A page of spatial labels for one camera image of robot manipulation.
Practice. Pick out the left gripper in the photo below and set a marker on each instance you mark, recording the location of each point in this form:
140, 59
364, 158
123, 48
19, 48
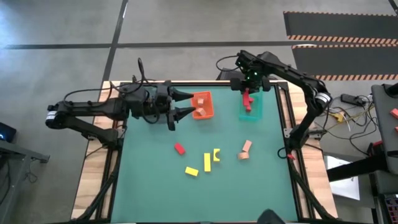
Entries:
161, 99

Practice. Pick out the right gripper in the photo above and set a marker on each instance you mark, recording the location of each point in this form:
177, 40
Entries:
255, 81

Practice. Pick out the long red block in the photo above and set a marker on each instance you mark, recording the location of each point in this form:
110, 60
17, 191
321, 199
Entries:
247, 104

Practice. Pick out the small natural wood block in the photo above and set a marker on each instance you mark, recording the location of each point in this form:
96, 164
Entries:
200, 101

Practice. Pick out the small red block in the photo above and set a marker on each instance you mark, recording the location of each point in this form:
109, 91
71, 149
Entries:
179, 148

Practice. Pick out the natural wood wedge block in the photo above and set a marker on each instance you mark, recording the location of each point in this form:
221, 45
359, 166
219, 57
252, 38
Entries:
247, 146

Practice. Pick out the long yellow block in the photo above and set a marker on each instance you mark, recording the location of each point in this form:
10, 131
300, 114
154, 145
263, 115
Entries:
207, 162

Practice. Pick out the yellow arch block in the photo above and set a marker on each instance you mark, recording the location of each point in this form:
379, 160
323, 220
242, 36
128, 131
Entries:
215, 158

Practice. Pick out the yellow rectangular block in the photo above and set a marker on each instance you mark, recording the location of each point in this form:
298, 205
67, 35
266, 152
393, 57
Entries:
191, 171

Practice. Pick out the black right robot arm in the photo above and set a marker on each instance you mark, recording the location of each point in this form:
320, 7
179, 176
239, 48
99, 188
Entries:
298, 76

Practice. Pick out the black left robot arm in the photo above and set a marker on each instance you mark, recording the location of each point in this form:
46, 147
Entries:
93, 107

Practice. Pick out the red triangular block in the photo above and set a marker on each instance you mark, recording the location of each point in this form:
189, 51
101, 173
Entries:
252, 100

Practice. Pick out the black case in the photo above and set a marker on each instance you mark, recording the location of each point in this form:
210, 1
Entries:
228, 74

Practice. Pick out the teal translucent bin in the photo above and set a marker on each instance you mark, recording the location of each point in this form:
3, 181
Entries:
253, 115

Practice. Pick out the orange plastic basket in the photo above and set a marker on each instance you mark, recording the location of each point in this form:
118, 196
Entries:
209, 102

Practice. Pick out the black power strip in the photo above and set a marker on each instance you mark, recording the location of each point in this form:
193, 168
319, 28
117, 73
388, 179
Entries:
349, 99

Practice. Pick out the black hazard-striped floor mat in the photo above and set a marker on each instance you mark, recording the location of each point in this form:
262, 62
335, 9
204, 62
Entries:
342, 25
348, 62

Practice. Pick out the black beam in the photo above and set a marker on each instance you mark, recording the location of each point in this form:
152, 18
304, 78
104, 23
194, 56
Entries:
354, 169

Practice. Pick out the white paper sheet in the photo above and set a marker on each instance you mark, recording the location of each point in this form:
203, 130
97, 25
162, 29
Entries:
345, 189

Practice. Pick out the grey station table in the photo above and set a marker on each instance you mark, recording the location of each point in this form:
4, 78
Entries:
385, 124

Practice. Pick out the dark side table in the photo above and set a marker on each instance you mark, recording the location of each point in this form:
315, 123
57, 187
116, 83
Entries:
12, 149

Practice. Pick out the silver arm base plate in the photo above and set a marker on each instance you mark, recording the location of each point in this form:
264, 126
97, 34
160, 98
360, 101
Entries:
287, 133

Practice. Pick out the black table-edge camera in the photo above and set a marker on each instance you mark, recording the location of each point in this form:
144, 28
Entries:
270, 217

